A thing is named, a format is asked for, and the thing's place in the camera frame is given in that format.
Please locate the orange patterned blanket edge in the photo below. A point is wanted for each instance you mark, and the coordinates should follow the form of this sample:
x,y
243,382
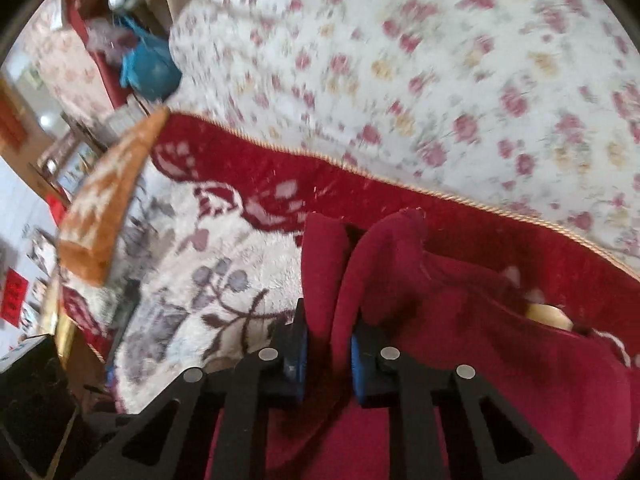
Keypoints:
x,y
88,234

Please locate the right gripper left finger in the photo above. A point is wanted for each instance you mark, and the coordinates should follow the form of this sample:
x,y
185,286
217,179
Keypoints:
x,y
210,425

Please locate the red and white floral blanket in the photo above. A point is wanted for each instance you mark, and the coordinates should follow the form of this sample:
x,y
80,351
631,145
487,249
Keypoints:
x,y
208,256

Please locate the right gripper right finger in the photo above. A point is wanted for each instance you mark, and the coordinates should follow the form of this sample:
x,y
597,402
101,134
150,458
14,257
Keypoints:
x,y
446,424

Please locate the white floral bed sheet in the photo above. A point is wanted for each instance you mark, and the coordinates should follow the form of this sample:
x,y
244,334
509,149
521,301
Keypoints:
x,y
530,106

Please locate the blue plastic bag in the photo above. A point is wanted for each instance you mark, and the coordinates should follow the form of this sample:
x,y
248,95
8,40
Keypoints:
x,y
148,67

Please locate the dark red fleece garment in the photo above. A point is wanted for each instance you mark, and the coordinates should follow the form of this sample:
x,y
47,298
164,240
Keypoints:
x,y
574,389

